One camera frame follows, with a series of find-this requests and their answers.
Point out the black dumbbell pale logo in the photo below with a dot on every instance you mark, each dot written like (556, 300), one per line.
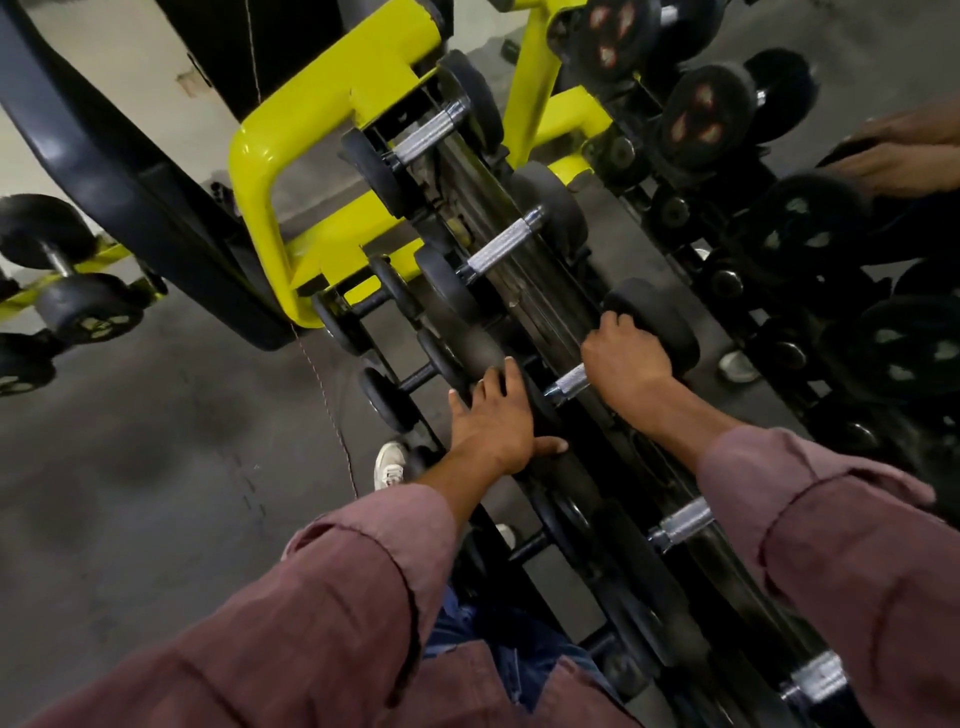
(90, 311)
(26, 367)

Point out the small white round object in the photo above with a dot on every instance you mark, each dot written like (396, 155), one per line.
(739, 367)

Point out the person's left forearm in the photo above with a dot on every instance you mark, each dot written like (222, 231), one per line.
(300, 622)

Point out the black yellow dumbbell rack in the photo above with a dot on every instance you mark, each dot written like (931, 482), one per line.
(337, 90)

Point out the person's right hand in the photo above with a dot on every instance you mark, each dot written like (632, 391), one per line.
(630, 367)

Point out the person's right forearm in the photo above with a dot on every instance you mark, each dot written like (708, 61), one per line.
(847, 540)

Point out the person's white shoe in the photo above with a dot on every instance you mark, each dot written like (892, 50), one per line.
(390, 465)

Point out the person's blue jeans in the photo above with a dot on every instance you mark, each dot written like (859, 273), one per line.
(517, 652)

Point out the black wall panel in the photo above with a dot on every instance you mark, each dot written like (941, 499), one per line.
(210, 37)

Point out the row of black rubber dumbbells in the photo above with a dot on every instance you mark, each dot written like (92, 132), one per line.
(499, 245)

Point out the row of ribbed plate dumbbells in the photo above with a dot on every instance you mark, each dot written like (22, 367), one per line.
(386, 401)

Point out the person's left hand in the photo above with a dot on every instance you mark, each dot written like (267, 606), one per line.
(499, 427)

